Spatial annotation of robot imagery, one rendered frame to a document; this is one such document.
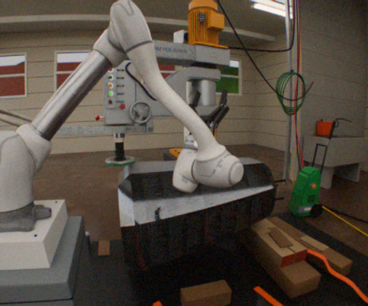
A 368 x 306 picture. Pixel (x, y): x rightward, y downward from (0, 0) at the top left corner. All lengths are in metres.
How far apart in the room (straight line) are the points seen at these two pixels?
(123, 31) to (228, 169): 0.55
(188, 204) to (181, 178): 0.59
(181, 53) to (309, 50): 3.28
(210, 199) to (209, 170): 0.76
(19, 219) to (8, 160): 0.17
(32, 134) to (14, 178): 0.23
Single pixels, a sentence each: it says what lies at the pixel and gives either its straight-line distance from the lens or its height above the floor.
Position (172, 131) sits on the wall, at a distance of 7.86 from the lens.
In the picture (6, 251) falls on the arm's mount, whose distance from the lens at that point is 0.70.
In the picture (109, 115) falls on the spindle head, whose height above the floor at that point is 1.18.
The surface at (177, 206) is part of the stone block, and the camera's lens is 1.37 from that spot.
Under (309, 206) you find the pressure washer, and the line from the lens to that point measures 2.92.
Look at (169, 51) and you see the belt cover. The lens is 1.62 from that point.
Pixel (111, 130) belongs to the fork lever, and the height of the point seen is 1.09.
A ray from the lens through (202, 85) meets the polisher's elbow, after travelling 1.73.
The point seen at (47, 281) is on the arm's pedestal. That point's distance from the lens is 0.65.
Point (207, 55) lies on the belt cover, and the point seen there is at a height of 1.62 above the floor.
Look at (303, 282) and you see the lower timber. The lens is 1.70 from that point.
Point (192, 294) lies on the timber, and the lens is 1.49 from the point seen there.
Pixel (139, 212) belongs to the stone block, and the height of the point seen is 0.64.
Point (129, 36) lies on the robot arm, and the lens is 0.78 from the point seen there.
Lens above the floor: 1.19
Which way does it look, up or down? 10 degrees down
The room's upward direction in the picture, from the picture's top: straight up
